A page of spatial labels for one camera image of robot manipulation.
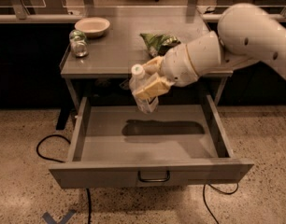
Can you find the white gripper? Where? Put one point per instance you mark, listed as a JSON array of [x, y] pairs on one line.
[[177, 64]]

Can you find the white sticker label left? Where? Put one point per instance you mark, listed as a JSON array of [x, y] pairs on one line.
[[125, 85]]

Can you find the grey metal cabinet counter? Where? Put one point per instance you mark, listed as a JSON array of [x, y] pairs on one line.
[[112, 55]]

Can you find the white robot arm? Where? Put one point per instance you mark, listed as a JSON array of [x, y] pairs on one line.
[[245, 35]]

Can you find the white ceramic bowl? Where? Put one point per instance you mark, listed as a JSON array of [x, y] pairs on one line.
[[93, 27]]

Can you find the black drawer handle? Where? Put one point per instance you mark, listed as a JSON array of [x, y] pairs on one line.
[[153, 177]]

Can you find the green soda can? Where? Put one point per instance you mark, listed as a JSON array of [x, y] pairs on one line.
[[78, 43]]

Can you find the open grey top drawer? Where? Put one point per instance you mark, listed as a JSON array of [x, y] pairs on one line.
[[110, 144]]

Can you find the green chip bag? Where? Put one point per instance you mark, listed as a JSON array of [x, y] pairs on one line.
[[159, 45]]

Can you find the clear plastic water bottle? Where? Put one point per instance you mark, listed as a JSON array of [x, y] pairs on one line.
[[137, 82]]

